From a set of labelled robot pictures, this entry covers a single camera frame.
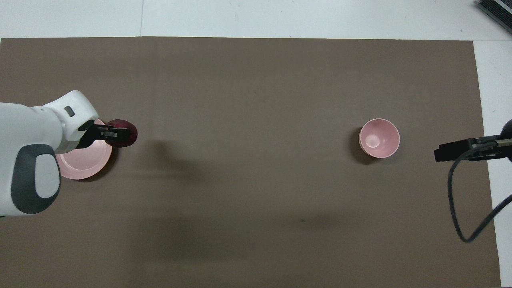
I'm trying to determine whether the dark grey ribbed device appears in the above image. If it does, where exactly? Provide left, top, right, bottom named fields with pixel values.
left=475, top=0, right=512, bottom=34

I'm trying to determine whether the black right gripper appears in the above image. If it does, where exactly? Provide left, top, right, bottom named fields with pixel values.
left=434, top=119, right=512, bottom=162

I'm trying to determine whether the dark red apple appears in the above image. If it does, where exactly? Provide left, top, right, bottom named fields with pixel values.
left=107, top=119, right=138, bottom=148

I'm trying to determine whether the pink plate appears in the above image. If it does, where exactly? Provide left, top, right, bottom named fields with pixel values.
left=55, top=119, right=113, bottom=180

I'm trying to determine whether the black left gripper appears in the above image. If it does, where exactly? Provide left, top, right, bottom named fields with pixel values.
left=78, top=120, right=132, bottom=149

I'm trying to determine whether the brown table mat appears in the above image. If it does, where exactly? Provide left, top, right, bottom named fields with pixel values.
left=0, top=37, right=502, bottom=288

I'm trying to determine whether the pink bowl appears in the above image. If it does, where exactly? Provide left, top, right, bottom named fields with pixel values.
left=359, top=118, right=400, bottom=159

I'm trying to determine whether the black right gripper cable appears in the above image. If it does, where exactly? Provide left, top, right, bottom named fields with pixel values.
left=447, top=138, right=512, bottom=243

